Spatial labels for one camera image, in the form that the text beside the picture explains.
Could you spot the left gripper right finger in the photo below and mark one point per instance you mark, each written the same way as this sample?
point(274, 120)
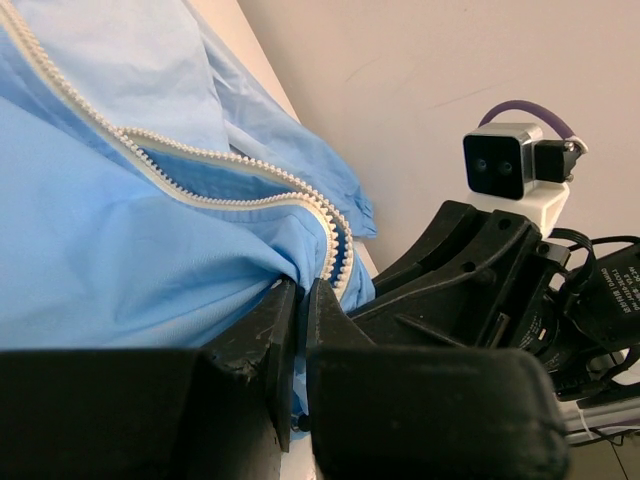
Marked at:
point(395, 412)

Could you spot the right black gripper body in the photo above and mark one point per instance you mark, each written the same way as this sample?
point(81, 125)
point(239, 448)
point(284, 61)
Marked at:
point(541, 318)

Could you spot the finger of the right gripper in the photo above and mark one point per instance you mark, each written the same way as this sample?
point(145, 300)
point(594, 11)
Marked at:
point(461, 303)
point(449, 232)

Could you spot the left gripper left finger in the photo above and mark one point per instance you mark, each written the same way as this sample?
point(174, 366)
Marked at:
point(220, 411)

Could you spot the light blue hooded jacket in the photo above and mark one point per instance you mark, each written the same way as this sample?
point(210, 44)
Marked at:
point(151, 189)

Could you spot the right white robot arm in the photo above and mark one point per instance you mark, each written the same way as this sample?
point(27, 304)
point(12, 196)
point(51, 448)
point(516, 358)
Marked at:
point(609, 313)

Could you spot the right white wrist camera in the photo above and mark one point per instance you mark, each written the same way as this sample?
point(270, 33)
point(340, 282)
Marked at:
point(512, 167)

